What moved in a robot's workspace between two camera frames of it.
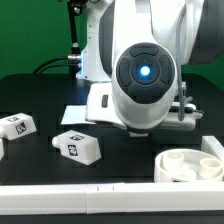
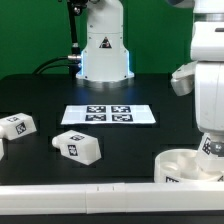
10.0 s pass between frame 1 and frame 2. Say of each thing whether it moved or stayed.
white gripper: moved
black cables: stayed
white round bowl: stayed
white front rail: stayed
